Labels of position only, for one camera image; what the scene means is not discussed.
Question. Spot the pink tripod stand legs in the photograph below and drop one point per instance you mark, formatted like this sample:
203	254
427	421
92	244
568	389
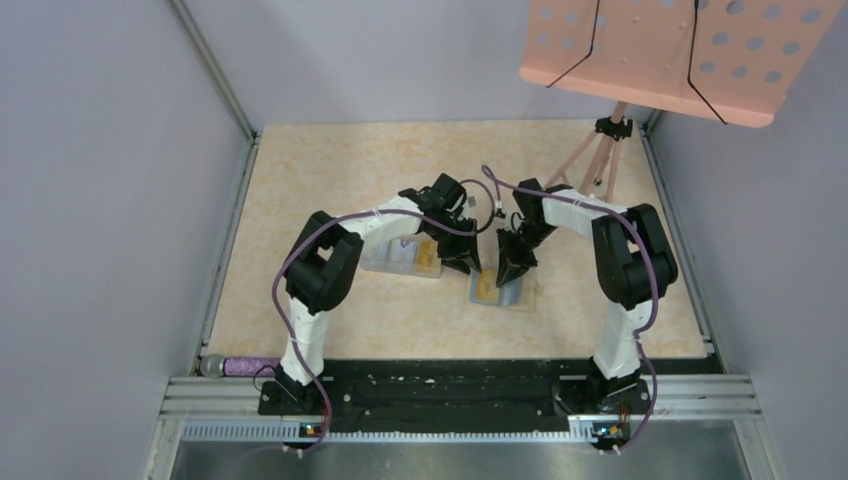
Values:
603	168

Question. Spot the pink music stand desk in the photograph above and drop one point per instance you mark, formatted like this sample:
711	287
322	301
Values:
731	61

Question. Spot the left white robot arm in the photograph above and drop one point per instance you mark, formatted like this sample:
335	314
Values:
319	271

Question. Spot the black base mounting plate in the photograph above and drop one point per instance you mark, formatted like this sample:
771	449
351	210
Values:
453	396

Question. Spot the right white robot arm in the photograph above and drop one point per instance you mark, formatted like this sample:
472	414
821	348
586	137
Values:
634	262

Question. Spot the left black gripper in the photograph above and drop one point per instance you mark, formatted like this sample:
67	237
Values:
464	244

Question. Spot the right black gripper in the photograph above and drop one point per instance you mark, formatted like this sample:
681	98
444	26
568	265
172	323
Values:
511	263

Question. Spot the clear plastic card tray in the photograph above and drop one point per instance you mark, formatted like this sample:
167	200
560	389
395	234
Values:
375	260

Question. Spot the aluminium frame rail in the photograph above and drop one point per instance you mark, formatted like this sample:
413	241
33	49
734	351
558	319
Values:
703	427

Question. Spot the purple glitter microphone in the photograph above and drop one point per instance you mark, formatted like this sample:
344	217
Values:
218	366

